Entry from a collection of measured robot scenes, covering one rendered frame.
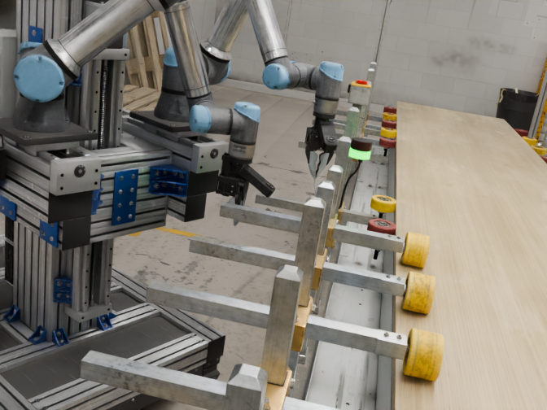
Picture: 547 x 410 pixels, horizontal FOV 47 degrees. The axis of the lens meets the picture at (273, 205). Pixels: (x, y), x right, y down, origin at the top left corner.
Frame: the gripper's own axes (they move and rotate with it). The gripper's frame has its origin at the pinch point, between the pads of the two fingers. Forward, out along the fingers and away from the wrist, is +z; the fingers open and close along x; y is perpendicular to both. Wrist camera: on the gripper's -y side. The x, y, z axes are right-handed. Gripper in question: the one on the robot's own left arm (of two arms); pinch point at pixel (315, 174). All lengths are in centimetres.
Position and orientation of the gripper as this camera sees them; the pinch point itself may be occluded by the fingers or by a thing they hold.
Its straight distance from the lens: 204.1
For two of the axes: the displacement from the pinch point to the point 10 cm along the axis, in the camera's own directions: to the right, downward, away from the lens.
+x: -9.8, -0.8, -2.0
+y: -1.6, -3.4, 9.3
